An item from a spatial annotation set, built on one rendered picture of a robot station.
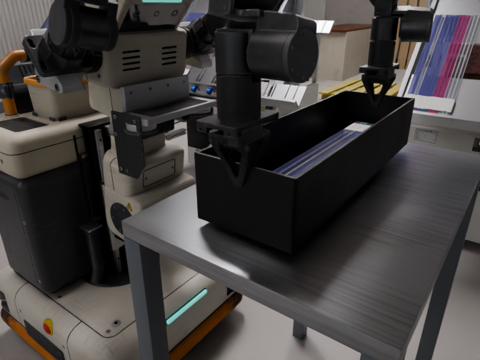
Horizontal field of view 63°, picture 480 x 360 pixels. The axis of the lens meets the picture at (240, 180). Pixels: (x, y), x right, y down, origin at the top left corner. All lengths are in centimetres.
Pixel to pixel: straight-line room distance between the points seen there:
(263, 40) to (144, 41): 61
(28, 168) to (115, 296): 47
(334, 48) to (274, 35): 623
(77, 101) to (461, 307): 164
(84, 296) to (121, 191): 42
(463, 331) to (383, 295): 128
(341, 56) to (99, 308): 583
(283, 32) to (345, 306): 32
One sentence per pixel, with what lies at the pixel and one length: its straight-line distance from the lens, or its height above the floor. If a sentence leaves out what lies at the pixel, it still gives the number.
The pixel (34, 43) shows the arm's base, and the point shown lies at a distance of 93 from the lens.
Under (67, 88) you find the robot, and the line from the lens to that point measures 92.
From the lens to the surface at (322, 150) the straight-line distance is 80.
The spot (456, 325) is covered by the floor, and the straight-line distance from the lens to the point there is 181.
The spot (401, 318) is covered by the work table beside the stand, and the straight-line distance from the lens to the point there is 50.
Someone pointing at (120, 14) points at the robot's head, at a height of 110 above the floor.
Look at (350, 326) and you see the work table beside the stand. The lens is 48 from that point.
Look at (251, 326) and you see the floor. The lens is 160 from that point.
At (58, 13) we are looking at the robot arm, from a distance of 82.
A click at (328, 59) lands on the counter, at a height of 32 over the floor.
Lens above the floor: 112
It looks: 24 degrees down
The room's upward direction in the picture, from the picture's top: straight up
